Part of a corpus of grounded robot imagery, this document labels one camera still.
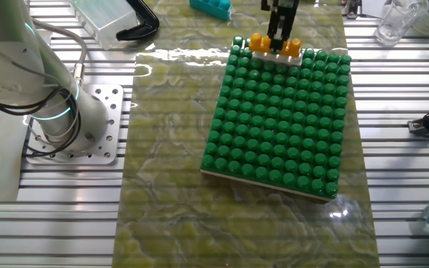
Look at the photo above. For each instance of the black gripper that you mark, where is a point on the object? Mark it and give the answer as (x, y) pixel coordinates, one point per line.
(279, 3)

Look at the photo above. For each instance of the yellow-orange four-stud brick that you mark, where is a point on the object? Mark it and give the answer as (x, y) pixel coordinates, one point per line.
(260, 44)

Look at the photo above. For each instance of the white toy brick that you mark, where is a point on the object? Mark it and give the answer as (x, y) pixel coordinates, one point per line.
(276, 57)

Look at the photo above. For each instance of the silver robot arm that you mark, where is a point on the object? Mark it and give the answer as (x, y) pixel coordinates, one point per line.
(9, 56)

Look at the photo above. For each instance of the teal four-stud brick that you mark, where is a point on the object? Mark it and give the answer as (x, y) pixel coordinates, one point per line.
(210, 7)

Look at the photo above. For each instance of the green studded baseplate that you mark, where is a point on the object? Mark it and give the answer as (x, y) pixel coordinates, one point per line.
(274, 123)

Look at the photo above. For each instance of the clear glass cup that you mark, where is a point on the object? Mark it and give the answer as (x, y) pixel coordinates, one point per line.
(397, 22)

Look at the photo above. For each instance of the black C-clamp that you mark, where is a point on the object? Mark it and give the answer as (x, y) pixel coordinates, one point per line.
(147, 26)

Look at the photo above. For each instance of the green marble pattern mat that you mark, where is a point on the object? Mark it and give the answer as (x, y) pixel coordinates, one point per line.
(170, 149)

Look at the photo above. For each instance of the translucent plastic box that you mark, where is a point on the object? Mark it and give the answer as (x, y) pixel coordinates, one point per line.
(106, 22)

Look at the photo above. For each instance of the metal robot mounting plate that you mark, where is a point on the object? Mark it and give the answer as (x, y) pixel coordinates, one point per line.
(106, 149)

